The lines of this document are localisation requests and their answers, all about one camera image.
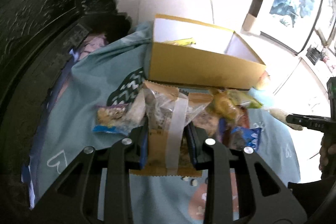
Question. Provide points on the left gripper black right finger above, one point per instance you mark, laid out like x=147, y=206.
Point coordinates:
x=241, y=187

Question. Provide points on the blue cookie packet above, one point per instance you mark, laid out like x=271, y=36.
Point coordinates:
x=238, y=137

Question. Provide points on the dark carved wooden furniture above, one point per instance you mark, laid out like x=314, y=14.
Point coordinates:
x=36, y=39

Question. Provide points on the purple blue biscuit packet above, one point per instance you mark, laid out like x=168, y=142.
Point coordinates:
x=121, y=118

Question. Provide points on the yellow cardboard box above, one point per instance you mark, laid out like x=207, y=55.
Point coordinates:
x=196, y=54

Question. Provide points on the kraft paper clear snack bag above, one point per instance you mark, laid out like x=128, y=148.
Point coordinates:
x=169, y=111

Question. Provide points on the yellow orange snack packet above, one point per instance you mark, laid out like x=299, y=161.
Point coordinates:
x=227, y=103

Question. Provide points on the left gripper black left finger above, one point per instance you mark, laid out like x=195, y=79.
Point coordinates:
x=95, y=187

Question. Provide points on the light blue tablecloth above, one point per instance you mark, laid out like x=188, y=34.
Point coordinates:
x=106, y=76

